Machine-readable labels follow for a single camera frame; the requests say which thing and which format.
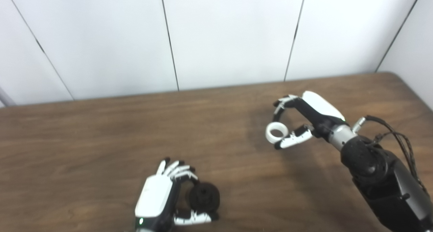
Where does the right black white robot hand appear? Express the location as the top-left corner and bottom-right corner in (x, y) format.
(272, 91), (349, 150)

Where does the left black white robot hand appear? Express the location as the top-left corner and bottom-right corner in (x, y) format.
(134, 157), (219, 232)

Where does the round black plastic part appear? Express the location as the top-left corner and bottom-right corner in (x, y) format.
(188, 182), (220, 214)

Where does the white plastic ring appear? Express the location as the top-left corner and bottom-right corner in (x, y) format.
(265, 122), (289, 144)

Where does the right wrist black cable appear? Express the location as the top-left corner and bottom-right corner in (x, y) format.
(352, 115), (428, 195)

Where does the grey wall corner post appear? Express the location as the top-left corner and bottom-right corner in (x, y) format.
(0, 87), (16, 107)

